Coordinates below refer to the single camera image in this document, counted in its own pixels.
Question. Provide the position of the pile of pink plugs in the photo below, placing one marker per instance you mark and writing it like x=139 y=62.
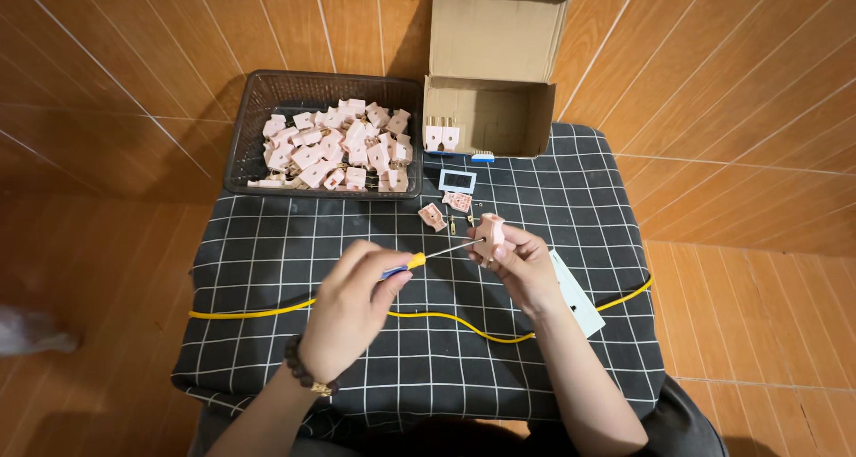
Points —
x=334 y=151

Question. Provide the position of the pink plug shell half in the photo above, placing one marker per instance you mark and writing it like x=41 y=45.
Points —
x=432 y=217
x=458 y=202

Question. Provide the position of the black white checked cloth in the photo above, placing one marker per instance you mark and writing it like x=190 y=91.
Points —
x=267 y=256

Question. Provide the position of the pink plug with brass prongs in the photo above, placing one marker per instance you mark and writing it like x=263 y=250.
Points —
x=451 y=137
x=433 y=137

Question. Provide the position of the small white digital timer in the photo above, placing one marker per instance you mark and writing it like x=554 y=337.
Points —
x=457 y=181

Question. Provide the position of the blue white plastic piece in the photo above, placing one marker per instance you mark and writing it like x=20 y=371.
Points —
x=482 y=157

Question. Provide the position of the person's right hand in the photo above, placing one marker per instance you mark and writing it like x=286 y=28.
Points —
x=528 y=273

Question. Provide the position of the black plastic basket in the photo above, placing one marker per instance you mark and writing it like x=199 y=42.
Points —
x=267 y=89

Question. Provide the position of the person's grey trousers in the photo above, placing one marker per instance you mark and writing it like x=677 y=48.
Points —
x=682 y=430

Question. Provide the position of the person's left hand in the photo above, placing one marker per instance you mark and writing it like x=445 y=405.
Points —
x=344 y=310

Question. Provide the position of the open cardboard box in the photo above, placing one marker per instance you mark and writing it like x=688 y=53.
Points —
x=495 y=35

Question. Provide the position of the white flat card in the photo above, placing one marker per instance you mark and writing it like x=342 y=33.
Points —
x=583 y=310

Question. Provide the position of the pink electric plug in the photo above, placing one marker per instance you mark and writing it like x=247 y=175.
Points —
x=491 y=233

